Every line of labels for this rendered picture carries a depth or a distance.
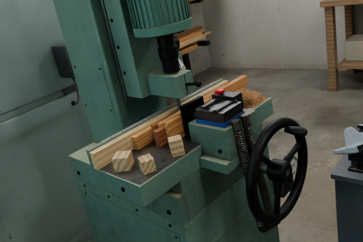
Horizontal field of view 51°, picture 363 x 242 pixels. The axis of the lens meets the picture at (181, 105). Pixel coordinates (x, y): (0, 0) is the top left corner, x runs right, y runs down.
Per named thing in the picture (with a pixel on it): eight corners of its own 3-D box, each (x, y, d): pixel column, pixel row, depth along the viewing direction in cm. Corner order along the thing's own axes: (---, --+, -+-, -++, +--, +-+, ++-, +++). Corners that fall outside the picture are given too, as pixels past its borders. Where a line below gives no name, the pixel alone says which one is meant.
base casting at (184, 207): (183, 227, 104) (176, 199, 101) (73, 176, 144) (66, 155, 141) (270, 153, 133) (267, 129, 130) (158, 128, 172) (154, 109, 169)
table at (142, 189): (171, 221, 86) (166, 198, 84) (95, 186, 107) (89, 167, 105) (300, 116, 125) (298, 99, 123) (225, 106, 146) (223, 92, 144)
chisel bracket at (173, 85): (181, 103, 115) (175, 76, 112) (150, 99, 125) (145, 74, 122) (197, 95, 120) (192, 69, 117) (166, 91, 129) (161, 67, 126)
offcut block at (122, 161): (130, 170, 99) (126, 158, 98) (114, 172, 100) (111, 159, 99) (134, 162, 103) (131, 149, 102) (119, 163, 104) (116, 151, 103)
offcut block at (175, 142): (182, 148, 106) (179, 134, 104) (185, 154, 102) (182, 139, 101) (170, 152, 105) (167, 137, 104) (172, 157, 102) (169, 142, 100)
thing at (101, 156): (98, 170, 103) (93, 153, 102) (93, 168, 105) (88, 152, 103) (230, 93, 142) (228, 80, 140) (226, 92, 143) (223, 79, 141)
